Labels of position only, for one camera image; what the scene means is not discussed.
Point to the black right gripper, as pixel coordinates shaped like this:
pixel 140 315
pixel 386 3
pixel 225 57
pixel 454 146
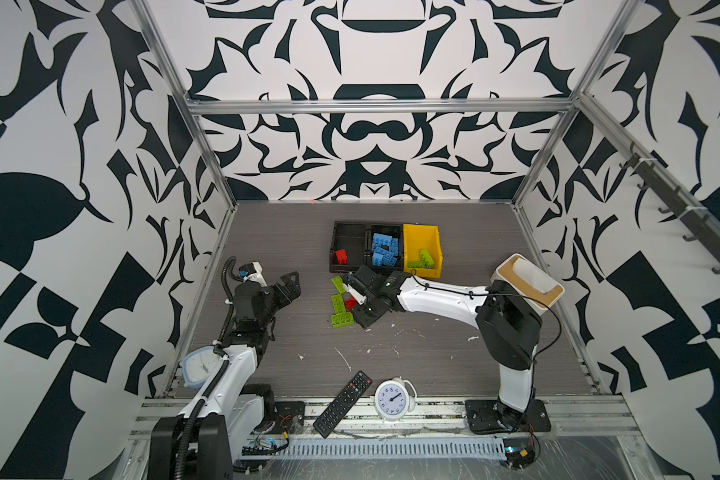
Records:
pixel 359 318

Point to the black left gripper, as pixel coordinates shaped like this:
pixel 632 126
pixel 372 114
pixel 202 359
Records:
pixel 289 288

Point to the green lego plate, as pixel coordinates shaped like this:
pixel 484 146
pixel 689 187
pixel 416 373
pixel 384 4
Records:
pixel 338 283

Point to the green lego brick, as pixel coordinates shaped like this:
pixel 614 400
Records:
pixel 418 265
pixel 338 304
pixel 343 319

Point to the small red lego brick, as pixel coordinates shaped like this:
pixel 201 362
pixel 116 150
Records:
pixel 341 257

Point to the green lego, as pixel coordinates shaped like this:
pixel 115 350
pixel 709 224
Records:
pixel 424 255

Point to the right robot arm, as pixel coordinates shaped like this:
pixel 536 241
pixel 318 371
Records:
pixel 508 325

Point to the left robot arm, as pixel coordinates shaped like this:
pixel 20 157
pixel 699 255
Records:
pixel 208 438

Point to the left black storage bin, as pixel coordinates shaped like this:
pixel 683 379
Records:
pixel 350 236

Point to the black storage bin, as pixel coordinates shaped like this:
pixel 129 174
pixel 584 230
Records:
pixel 393 231
pixel 350 236

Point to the middle black storage bin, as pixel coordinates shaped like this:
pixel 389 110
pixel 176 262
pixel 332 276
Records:
pixel 393 231

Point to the yellow storage bin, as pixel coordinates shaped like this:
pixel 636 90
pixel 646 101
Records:
pixel 417 237

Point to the white alarm clock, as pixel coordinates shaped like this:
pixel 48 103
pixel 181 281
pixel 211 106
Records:
pixel 395 398

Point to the square light blue clock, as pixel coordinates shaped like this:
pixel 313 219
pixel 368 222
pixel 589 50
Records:
pixel 197 366

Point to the black remote control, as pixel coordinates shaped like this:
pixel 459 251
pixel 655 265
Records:
pixel 338 408

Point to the white box wooden lid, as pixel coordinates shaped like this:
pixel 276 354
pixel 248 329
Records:
pixel 540 290

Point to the white cable duct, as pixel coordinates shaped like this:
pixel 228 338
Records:
pixel 388 448

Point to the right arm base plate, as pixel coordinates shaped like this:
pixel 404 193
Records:
pixel 486 417

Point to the wall hook rail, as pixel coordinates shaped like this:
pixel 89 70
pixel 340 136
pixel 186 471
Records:
pixel 677 201

